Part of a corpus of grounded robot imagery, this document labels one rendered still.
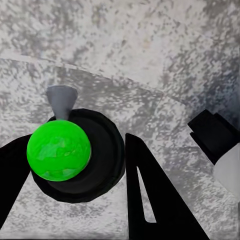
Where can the insectifuge atomizer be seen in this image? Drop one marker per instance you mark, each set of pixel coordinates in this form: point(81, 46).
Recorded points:
point(78, 155)

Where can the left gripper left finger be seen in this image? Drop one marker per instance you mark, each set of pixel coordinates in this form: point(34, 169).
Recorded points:
point(14, 170)

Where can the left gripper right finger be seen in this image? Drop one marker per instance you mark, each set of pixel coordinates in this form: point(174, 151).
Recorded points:
point(174, 220)

